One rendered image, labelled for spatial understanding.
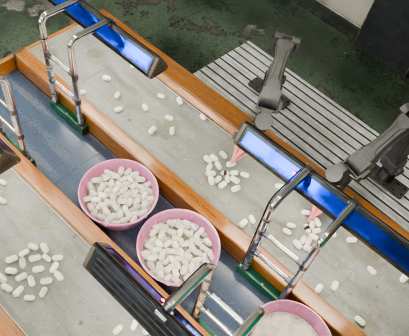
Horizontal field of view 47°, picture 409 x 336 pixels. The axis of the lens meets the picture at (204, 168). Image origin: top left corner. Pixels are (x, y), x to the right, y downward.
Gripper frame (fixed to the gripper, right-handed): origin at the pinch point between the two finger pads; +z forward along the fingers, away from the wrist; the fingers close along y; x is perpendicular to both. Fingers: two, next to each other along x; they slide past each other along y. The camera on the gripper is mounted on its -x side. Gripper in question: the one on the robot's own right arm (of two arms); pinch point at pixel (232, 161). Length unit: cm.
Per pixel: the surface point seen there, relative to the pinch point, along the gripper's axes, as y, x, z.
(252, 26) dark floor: -99, 167, -70
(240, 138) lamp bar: 5.3, -25.9, -9.3
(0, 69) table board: -99, -10, 28
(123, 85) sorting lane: -58, 7, 4
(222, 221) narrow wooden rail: 12.1, -8.2, 16.9
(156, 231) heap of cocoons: -1.5, -17.3, 31.8
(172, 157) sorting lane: -19.1, -1.0, 12.5
